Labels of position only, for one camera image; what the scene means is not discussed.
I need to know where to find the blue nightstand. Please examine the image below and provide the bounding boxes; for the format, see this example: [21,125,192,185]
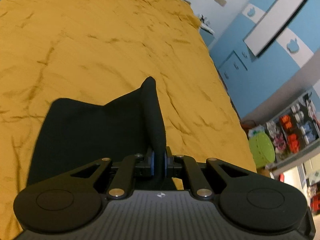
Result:
[198,14,215,50]

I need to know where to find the shoe shelf rack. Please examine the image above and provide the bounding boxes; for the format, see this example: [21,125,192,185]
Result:
[264,88,319,173]

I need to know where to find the blue wardrobe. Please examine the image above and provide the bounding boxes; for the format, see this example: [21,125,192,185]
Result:
[210,0,319,119]

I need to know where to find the black pants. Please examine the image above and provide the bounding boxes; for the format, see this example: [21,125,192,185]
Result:
[27,77,166,185]

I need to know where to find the yellow bed cover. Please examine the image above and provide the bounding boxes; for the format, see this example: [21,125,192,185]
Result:
[1,0,256,239]

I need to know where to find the wardrobe mirror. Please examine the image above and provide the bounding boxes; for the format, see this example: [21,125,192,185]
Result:
[244,0,304,56]

